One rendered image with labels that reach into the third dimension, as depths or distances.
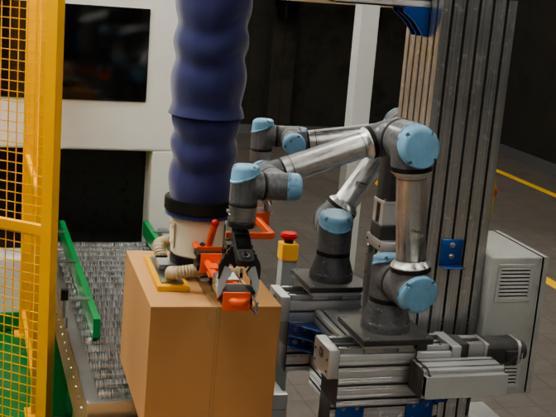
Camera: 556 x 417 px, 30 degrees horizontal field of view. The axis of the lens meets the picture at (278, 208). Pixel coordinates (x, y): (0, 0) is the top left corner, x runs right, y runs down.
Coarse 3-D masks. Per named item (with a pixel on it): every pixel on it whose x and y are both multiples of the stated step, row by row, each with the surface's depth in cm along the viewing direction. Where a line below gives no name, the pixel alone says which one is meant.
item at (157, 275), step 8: (144, 256) 348; (152, 256) 346; (160, 256) 339; (168, 256) 347; (152, 264) 339; (152, 272) 330; (160, 272) 329; (160, 280) 322; (176, 280) 322; (184, 280) 324; (160, 288) 317; (168, 288) 318; (176, 288) 319; (184, 288) 319
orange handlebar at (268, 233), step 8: (256, 224) 362; (264, 224) 354; (256, 232) 343; (264, 232) 343; (272, 232) 345; (208, 264) 300; (216, 264) 301; (208, 272) 299; (232, 304) 273; (240, 304) 272
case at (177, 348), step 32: (128, 256) 352; (128, 288) 350; (192, 288) 324; (128, 320) 348; (160, 320) 305; (192, 320) 308; (224, 320) 310; (256, 320) 313; (128, 352) 346; (160, 352) 307; (192, 352) 310; (224, 352) 313; (256, 352) 315; (128, 384) 344; (160, 384) 310; (192, 384) 312; (224, 384) 315; (256, 384) 318; (160, 416) 312; (192, 416) 315; (224, 416) 318; (256, 416) 321
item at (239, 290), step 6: (228, 288) 276; (234, 288) 277; (240, 288) 277; (246, 288) 278; (228, 294) 273; (234, 294) 273; (240, 294) 274; (246, 294) 274; (222, 300) 279; (228, 306) 274; (234, 306) 274; (246, 306) 275
